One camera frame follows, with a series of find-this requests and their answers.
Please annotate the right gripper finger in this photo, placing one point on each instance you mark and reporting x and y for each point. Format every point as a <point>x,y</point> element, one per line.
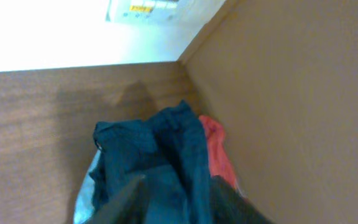
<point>129,205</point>

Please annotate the navy blue shorts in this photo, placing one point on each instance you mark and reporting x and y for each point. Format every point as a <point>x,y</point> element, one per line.
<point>170,150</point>

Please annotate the light blue garment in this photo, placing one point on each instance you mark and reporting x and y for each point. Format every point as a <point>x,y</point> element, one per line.
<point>84,208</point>

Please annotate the red shirt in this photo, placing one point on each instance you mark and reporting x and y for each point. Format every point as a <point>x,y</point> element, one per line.
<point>220,166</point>

